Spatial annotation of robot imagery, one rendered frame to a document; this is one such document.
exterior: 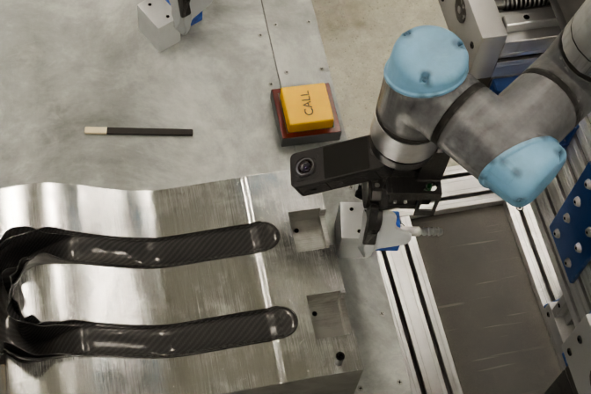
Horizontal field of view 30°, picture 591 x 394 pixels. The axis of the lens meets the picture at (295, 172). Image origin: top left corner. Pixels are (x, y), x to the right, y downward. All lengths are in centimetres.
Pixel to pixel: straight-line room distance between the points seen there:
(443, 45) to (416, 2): 161
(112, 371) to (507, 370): 98
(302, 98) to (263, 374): 40
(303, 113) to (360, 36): 116
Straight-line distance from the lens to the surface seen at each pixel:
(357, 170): 119
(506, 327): 204
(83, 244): 125
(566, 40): 109
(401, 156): 115
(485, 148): 105
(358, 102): 247
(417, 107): 107
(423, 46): 106
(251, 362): 122
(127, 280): 125
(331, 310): 128
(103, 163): 143
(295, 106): 144
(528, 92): 108
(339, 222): 135
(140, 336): 123
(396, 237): 130
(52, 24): 156
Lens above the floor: 203
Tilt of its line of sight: 59 degrees down
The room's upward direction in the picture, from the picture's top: 10 degrees clockwise
